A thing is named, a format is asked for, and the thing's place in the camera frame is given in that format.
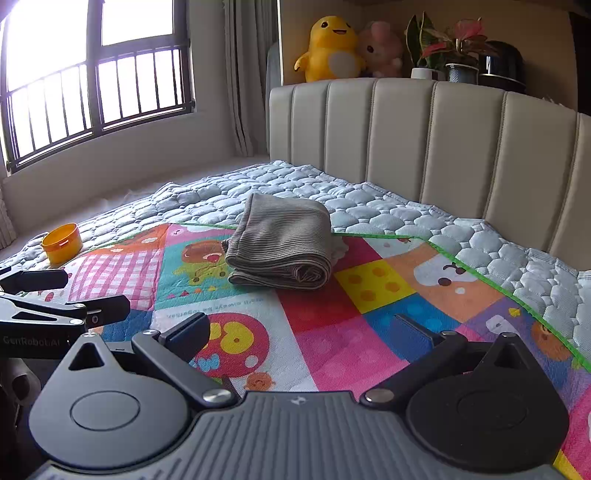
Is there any pale quilted mattress pad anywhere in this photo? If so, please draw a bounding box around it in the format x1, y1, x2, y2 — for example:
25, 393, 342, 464
0, 160, 591, 361

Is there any pink leafy plant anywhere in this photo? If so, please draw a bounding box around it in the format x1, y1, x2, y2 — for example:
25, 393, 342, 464
422, 18, 498, 71

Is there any colourful cartoon play mat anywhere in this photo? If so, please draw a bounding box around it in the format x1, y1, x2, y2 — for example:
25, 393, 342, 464
0, 223, 591, 480

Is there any beige padded headboard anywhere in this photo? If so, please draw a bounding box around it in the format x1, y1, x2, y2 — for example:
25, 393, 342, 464
269, 78, 591, 274

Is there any pink plush toy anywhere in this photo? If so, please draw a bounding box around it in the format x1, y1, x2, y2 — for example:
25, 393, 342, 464
358, 21, 405, 79

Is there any beige curtain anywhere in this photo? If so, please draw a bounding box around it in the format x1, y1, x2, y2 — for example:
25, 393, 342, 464
222, 0, 280, 158

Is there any beige striped knit garment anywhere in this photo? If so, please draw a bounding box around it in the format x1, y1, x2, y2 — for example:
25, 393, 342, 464
225, 193, 334, 291

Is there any green leafy plant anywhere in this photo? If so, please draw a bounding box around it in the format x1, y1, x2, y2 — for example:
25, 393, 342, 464
405, 11, 437, 70

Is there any person's left hand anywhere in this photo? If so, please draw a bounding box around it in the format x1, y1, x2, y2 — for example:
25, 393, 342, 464
1, 358, 43, 408

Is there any pale grey upright cushion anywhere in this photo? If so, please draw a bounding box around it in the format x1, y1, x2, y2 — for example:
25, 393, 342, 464
265, 41, 283, 154

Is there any dark ribbed plant pot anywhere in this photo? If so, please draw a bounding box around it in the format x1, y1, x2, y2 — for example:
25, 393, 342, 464
444, 62, 480, 85

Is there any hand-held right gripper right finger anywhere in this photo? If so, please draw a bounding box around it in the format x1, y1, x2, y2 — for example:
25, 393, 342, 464
359, 314, 541, 411

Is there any black round appliance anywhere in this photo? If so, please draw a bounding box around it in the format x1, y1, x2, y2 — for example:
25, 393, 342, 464
478, 41, 527, 93

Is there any orange plastic container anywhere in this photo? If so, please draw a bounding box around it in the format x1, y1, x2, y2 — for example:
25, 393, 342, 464
41, 223, 84, 265

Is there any barred window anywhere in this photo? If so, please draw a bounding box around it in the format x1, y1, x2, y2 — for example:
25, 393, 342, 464
0, 0, 195, 175

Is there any yellow duck plush toy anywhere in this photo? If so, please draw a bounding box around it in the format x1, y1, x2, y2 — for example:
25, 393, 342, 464
294, 15, 368, 84

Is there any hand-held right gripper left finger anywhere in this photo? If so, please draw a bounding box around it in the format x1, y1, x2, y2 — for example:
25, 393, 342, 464
54, 312, 237, 411

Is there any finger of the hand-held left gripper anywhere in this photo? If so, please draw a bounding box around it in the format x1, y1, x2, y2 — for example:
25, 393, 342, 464
0, 294, 132, 335
0, 268, 70, 295

